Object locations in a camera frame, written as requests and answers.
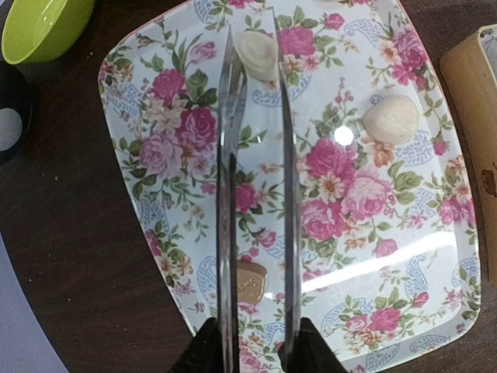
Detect white swirl chocolate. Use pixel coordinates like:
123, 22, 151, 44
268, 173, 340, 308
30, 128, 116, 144
235, 30, 279, 82

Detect metal tongs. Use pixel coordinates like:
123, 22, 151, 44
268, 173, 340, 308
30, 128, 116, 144
215, 0, 304, 373

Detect white heart chocolate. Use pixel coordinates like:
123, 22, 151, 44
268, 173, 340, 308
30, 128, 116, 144
363, 95, 420, 145

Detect tan chocolate tin box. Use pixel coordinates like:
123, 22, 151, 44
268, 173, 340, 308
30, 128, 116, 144
440, 25, 496, 284

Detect floral rectangular tray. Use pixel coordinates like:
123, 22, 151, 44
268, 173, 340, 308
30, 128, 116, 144
98, 1, 481, 372

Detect caramel brown chocolate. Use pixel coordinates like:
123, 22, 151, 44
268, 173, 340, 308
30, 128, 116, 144
237, 261, 268, 305

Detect white round chocolate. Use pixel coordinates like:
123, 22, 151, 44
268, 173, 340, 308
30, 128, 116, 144
315, 0, 344, 10

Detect dark blue white bowl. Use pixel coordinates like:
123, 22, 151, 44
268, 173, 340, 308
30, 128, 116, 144
0, 61, 35, 166

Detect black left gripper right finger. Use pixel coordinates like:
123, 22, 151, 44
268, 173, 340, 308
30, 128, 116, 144
278, 317, 348, 373

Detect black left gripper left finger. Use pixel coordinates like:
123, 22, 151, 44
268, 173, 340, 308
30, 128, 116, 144
170, 318, 221, 373

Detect green plastic bowl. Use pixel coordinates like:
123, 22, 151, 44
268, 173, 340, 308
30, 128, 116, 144
1, 0, 95, 64

